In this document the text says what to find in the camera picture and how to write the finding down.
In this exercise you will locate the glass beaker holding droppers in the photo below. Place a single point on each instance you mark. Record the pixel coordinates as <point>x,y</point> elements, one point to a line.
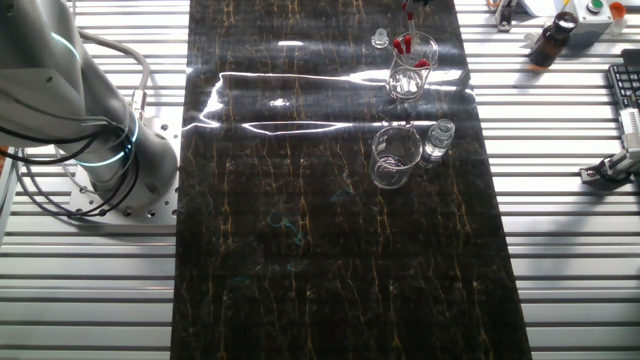
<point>405,85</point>

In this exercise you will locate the black and silver camera bracket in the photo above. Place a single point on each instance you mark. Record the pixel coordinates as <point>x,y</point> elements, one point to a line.
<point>607,170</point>

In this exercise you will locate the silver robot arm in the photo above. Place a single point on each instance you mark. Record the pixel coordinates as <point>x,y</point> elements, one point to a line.
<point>50,75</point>

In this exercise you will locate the grey clamp tool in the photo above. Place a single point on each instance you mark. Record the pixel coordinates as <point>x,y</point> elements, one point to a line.
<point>631,135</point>

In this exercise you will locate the small clear glass bottle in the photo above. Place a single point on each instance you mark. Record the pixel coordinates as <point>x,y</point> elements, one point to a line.
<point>439,140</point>

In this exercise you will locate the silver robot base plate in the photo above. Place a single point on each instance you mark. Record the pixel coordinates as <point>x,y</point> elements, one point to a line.
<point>160,200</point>

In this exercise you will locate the empty glass beaker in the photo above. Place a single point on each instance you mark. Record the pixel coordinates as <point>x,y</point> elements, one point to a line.
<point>395,170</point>

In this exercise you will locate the black keyboard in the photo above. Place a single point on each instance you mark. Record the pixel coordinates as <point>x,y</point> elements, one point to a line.
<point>625,82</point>

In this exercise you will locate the brown glass bottle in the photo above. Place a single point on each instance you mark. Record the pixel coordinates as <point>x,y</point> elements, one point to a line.
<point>547,47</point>

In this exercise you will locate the orange capped white item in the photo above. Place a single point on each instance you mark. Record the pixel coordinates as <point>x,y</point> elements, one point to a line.
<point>617,10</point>

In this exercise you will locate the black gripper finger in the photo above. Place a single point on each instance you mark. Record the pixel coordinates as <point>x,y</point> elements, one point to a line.
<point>424,2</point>

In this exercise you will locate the silver clamp bracket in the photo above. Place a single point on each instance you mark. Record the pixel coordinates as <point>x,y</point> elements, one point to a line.
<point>505,17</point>

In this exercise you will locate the grey box with green button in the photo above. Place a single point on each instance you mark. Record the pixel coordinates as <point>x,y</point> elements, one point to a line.
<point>590,25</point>

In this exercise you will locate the clear glass bottle stopper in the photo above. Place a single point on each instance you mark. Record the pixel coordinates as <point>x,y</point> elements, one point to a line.
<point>380,39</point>

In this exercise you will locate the dark marble pattern mat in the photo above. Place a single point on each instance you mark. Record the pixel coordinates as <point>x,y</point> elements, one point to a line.
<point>325,250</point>

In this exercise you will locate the red-tipped metal tongs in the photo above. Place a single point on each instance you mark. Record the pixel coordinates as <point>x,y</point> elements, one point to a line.
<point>408,44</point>

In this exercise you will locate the red bulb glass dropper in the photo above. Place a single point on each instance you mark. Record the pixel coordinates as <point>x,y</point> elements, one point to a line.
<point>411,22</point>
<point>422,63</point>
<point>398,46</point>

